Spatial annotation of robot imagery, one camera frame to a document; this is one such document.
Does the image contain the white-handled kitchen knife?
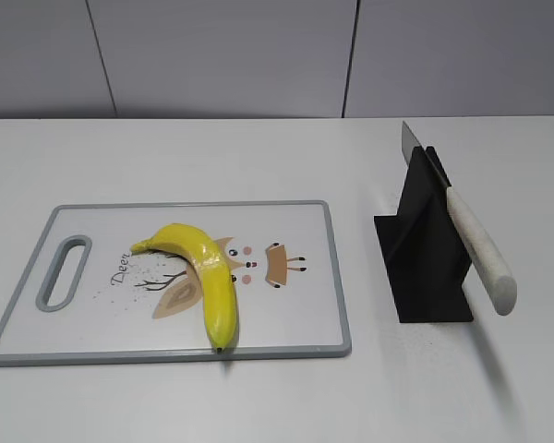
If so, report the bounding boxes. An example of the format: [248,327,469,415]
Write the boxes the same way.
[400,120,518,317]

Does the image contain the yellow plastic banana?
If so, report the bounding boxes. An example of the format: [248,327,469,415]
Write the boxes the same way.
[130,223,237,353]

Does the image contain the black knife stand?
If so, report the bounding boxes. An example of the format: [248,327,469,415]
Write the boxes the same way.
[374,146,474,323]

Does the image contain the white grey-rimmed cutting board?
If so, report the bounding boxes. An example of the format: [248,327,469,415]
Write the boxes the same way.
[0,200,352,366]

